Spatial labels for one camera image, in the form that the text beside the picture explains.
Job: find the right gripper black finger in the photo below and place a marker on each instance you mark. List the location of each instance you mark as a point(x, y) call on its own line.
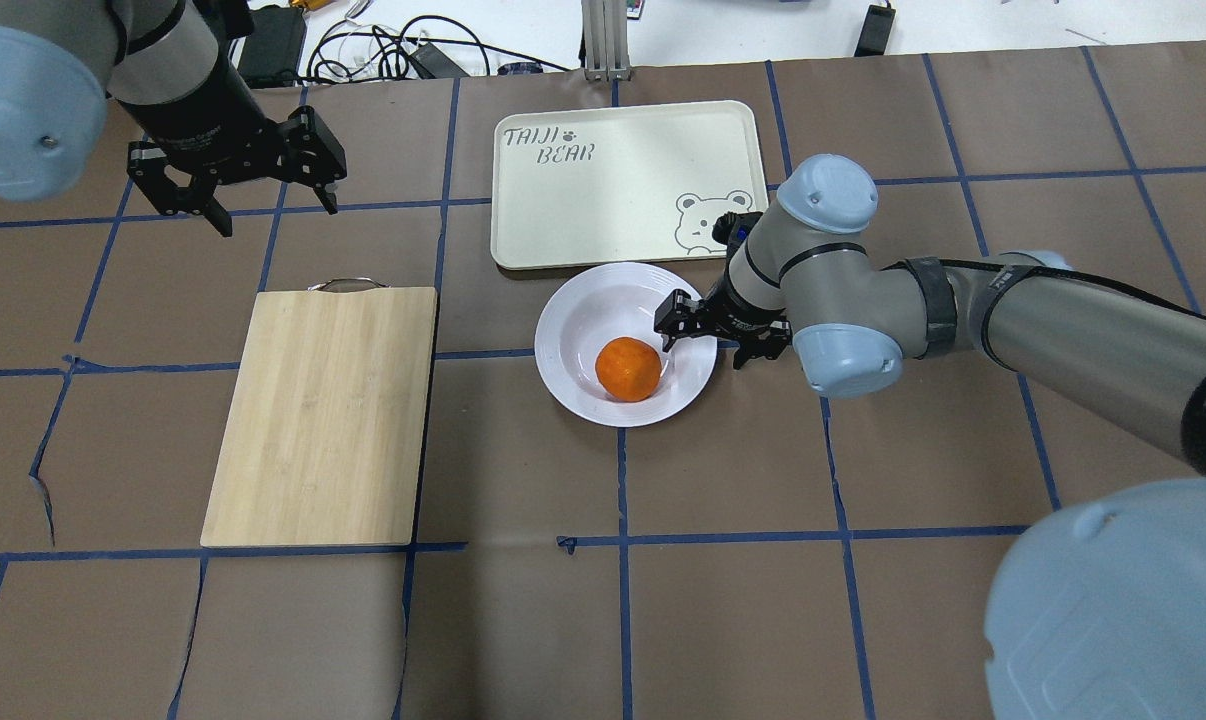
point(679, 316)
point(768, 344)

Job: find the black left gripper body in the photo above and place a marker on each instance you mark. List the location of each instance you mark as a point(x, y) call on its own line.
point(206, 121)

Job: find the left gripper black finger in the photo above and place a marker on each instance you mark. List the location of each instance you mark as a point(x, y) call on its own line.
point(203, 204)
point(313, 156)

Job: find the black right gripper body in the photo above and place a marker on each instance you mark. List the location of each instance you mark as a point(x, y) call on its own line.
point(736, 311)

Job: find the white round plate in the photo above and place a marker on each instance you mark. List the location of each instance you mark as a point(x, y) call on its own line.
point(598, 306)

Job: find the orange fruit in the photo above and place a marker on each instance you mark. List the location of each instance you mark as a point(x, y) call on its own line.
point(628, 369)

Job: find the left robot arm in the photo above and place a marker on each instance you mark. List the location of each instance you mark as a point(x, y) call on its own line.
point(167, 64)

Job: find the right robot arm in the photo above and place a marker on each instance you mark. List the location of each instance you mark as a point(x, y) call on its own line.
point(1097, 611)

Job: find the cream bear tray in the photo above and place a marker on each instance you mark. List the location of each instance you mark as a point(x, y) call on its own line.
point(643, 184)

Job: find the black computer box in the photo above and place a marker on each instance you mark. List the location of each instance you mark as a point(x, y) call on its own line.
point(270, 54)

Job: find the bamboo cutting board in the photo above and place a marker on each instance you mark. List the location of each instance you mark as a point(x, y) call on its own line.
point(324, 441)

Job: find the black power adapter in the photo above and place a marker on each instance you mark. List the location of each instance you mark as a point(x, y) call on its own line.
point(876, 30)

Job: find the aluminium frame post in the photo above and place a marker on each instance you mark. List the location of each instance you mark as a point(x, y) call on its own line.
point(605, 45)

